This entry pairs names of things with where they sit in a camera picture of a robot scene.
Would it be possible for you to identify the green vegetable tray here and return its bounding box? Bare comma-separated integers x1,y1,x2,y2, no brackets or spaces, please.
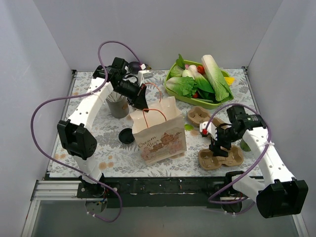
163,60,231,110

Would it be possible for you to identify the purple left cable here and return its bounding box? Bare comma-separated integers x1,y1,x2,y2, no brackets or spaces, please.
30,40,146,223

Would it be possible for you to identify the green leafy lettuce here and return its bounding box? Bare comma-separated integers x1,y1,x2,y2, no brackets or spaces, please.
165,77,198,98

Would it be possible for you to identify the brown pulp cup carrier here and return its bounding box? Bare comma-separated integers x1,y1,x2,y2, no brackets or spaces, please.
198,145,244,170

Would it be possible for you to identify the green paper coffee cup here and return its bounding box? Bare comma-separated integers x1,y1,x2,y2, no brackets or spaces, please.
239,139,251,152

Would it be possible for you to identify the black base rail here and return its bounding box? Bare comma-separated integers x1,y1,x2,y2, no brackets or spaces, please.
101,176,226,208

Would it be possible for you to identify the brown paper takeout bag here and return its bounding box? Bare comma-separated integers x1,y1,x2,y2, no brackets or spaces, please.
130,96,187,165

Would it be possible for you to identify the purple cable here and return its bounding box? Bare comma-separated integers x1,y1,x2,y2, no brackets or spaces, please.
30,40,146,223
203,103,272,215

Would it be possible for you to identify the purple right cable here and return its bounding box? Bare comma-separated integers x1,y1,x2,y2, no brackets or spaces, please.
203,103,272,215

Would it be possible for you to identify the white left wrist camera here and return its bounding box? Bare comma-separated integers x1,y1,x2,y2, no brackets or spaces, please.
137,70,153,84

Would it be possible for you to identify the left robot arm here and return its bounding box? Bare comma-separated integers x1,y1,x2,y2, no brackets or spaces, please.
57,57,148,198

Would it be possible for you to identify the green onion bunch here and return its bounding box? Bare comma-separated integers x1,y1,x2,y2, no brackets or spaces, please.
184,124,194,131

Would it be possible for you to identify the aluminium frame rail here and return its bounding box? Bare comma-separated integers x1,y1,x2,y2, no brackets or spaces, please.
31,181,79,201

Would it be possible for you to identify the long napa cabbage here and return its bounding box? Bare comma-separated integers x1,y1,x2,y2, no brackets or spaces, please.
201,55,234,103

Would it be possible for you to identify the purple eggplant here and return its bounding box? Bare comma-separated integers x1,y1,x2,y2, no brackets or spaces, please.
129,61,152,74

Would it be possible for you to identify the grey cup of straws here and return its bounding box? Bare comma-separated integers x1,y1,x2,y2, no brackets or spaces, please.
106,91,129,119

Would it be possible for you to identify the yellow pepper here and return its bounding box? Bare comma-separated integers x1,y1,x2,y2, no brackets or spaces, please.
224,77,235,86

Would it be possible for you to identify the bok choy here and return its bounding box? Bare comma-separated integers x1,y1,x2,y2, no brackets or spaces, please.
182,65,214,93

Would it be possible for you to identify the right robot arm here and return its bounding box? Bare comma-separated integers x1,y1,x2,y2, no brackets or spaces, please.
199,103,308,218

